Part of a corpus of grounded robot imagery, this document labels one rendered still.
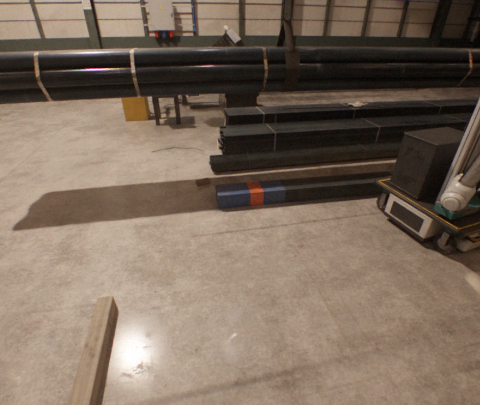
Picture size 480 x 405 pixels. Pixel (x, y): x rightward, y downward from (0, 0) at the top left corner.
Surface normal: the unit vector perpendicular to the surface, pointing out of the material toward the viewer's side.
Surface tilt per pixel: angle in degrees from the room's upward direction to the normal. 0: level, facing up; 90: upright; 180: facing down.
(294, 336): 0
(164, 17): 90
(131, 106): 90
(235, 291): 0
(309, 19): 90
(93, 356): 0
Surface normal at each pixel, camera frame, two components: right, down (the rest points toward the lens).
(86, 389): 0.00, -0.85
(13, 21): 0.20, 0.52
